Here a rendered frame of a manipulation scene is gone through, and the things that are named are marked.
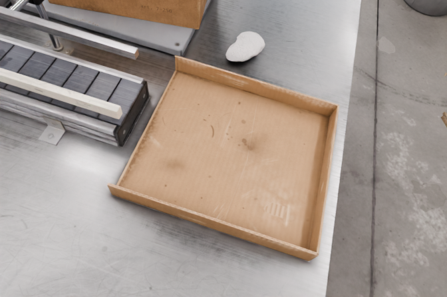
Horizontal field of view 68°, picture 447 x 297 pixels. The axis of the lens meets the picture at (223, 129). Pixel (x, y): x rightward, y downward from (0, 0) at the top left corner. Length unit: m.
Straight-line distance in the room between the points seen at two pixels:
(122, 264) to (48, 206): 0.14
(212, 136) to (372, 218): 1.12
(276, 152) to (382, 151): 1.22
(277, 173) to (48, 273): 0.35
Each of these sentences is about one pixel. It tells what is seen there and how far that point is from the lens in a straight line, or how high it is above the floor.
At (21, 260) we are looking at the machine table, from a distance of 0.53.
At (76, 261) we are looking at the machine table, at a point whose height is 0.83.
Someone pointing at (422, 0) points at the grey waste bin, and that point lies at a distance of 2.57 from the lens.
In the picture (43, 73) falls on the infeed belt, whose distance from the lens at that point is 0.61.
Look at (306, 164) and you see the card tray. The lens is 0.56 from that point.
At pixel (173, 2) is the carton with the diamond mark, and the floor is 0.90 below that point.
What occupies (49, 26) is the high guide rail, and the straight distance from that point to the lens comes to 0.55.
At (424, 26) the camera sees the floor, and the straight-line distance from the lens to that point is 2.52.
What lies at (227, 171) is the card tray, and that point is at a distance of 0.53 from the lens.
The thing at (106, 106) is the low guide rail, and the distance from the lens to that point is 0.50.
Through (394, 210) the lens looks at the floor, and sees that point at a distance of 1.64.
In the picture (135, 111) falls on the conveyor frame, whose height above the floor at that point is 0.85.
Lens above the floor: 1.31
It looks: 58 degrees down
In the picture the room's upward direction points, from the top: 11 degrees clockwise
